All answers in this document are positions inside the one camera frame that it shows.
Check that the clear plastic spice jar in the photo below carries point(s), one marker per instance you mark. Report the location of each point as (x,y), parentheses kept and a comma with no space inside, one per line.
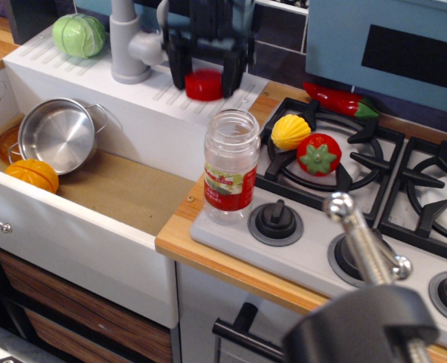
(231,150)

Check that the black middle stove knob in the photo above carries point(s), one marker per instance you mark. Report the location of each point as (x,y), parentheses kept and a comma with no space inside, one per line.
(343,263)

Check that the stainless steel pot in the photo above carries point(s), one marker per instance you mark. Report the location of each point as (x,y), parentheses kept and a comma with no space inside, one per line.
(60,132)

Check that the orange toy pumpkin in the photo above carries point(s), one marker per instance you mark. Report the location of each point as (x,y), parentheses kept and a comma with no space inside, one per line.
(36,173)

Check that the black left stove knob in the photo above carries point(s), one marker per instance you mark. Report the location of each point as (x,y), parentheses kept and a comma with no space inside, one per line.
(276,224)

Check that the black oven door handle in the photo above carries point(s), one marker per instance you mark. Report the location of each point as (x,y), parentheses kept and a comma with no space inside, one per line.
(238,333)

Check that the wooden drawer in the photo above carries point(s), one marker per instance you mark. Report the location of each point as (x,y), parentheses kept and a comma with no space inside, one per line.
(26,286)
(83,349)

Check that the red toy tomato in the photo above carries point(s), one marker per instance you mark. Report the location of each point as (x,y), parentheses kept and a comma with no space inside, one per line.
(318,154)

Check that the green toy cabbage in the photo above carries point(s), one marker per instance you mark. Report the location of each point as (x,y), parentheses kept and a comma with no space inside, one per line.
(79,35)

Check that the orange plastic lid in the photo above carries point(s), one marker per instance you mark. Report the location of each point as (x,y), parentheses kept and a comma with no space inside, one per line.
(5,145)

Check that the black burner grate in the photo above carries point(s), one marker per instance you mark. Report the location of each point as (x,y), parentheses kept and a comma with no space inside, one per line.
(369,155)
(416,211)

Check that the grey clamp with chrome screw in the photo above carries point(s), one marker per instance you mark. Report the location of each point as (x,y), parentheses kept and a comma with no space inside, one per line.
(381,322)

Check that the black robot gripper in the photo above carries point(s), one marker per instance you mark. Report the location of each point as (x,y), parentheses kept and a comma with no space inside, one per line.
(211,30)

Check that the red toy chili pepper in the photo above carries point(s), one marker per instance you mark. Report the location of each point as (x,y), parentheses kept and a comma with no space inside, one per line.
(342,102)

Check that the light blue toy microwave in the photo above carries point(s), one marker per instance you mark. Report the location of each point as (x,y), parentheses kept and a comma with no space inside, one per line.
(396,48)

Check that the black right burner grate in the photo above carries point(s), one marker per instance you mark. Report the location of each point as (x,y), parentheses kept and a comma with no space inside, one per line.
(416,211)

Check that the black left burner grate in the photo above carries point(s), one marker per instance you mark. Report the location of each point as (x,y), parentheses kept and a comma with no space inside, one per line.
(369,155)

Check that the lower wooden drawer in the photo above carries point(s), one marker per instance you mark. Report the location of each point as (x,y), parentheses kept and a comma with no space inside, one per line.
(83,349)

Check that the red plastic jar cap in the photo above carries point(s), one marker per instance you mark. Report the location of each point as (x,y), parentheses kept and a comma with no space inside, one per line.
(204,85)

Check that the upper wooden drawer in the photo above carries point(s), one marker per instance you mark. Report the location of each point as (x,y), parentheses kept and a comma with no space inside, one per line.
(26,286)

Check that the grey toy faucet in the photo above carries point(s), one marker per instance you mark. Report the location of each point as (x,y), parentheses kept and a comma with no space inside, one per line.
(133,50)

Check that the chrome towel rail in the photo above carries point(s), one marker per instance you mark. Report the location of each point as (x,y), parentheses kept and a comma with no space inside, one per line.
(5,227)

